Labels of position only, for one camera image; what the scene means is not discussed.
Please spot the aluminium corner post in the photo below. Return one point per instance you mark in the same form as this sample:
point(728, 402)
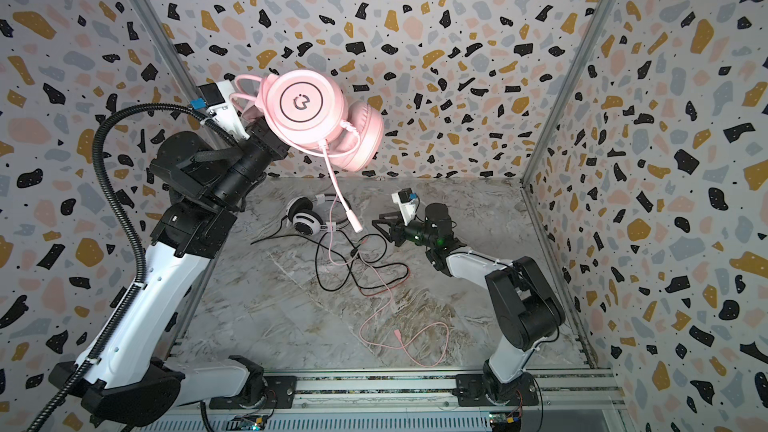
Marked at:
point(156, 30)
point(581, 58)

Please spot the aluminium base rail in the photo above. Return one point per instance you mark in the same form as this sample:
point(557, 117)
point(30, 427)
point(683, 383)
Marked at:
point(413, 400)

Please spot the pink headphones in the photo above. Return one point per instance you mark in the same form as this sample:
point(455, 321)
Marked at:
point(308, 111)

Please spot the right aluminium corner post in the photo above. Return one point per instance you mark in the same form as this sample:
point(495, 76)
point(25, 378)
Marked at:
point(581, 58)

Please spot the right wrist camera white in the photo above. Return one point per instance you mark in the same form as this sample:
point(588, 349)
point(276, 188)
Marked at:
point(408, 203)

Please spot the circuit board right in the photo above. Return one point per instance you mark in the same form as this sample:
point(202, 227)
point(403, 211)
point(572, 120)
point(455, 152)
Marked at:
point(506, 421)

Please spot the left aluminium corner post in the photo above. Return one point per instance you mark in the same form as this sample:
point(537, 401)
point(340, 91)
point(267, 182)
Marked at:
point(156, 30)

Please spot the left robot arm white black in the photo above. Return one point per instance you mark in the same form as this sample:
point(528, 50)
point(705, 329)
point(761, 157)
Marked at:
point(119, 378)

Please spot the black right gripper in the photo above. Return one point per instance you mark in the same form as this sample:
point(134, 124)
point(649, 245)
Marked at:
point(395, 230)

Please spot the green circuit board left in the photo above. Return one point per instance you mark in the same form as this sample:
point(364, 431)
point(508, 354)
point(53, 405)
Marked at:
point(249, 423)

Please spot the white black headphones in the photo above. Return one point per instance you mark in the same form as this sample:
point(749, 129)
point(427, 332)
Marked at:
point(303, 214)

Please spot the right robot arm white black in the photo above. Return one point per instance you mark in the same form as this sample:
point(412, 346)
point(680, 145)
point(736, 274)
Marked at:
point(527, 310)

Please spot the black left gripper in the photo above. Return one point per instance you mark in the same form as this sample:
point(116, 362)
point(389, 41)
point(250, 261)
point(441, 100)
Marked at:
point(265, 137)

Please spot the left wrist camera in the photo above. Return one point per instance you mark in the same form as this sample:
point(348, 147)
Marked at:
point(215, 102)

